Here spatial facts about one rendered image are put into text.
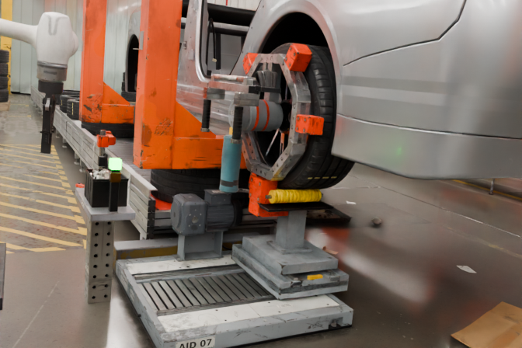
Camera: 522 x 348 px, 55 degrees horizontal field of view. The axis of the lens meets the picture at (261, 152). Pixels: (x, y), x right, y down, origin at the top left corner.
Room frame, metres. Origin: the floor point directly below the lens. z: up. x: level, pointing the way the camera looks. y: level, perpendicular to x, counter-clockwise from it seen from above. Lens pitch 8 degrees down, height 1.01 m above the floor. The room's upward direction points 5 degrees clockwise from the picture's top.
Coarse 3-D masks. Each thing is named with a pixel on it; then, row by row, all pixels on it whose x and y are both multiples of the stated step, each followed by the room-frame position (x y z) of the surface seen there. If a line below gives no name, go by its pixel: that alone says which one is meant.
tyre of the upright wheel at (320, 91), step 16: (288, 48) 2.26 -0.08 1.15; (320, 48) 2.23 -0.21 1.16; (320, 64) 2.09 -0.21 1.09; (320, 80) 2.04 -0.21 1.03; (320, 96) 2.01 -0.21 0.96; (320, 112) 2.00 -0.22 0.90; (256, 144) 2.45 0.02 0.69; (320, 144) 2.00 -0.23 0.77; (304, 160) 2.06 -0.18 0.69; (320, 160) 2.03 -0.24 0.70; (336, 160) 2.07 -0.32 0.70; (288, 176) 2.16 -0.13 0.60; (304, 176) 2.07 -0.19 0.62; (320, 176) 2.10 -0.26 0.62; (336, 176) 2.16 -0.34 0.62
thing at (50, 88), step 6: (42, 84) 1.58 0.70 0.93; (48, 84) 1.58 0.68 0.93; (54, 84) 1.59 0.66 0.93; (60, 84) 1.60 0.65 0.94; (42, 90) 1.58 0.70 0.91; (48, 90) 1.58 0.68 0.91; (54, 90) 1.59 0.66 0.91; (60, 90) 1.61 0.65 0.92; (48, 96) 1.58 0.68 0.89; (54, 96) 1.65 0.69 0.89
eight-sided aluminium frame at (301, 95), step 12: (264, 60) 2.27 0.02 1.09; (276, 60) 2.18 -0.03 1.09; (252, 72) 2.36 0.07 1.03; (288, 72) 2.08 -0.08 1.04; (300, 72) 2.10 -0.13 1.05; (252, 84) 2.46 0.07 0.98; (288, 84) 2.07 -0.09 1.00; (300, 84) 2.07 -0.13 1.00; (300, 96) 2.00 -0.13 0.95; (300, 108) 2.00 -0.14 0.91; (252, 144) 2.40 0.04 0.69; (288, 144) 2.02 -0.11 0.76; (300, 144) 2.01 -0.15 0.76; (252, 156) 2.39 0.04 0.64; (288, 156) 2.02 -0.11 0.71; (300, 156) 2.05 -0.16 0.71; (252, 168) 2.30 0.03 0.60; (264, 168) 2.20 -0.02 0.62; (276, 168) 2.10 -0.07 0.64; (288, 168) 2.09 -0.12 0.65
